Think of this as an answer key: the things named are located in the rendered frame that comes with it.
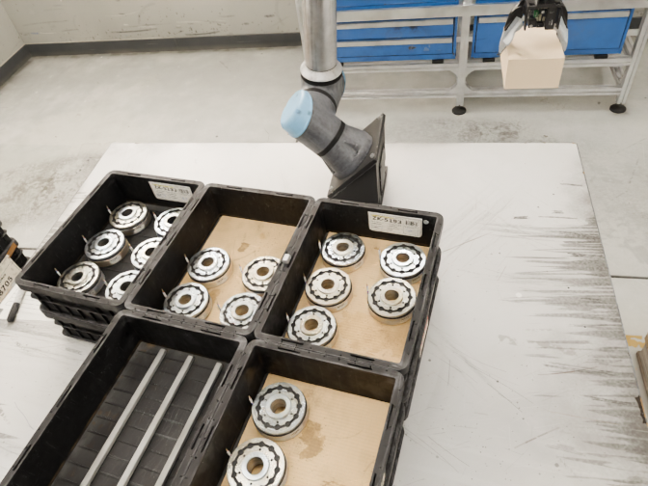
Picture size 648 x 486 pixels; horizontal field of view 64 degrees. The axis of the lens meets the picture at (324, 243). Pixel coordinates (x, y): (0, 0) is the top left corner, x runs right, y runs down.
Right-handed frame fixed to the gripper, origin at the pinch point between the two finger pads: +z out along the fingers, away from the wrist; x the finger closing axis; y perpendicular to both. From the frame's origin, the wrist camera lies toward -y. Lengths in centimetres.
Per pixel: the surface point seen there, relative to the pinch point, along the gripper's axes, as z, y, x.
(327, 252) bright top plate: 24, 45, -45
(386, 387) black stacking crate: 21, 79, -29
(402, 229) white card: 22, 39, -28
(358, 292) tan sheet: 27, 54, -37
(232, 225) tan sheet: 27, 35, -72
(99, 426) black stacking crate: 27, 90, -84
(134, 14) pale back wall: 83, -225, -239
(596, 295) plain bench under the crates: 40, 42, 17
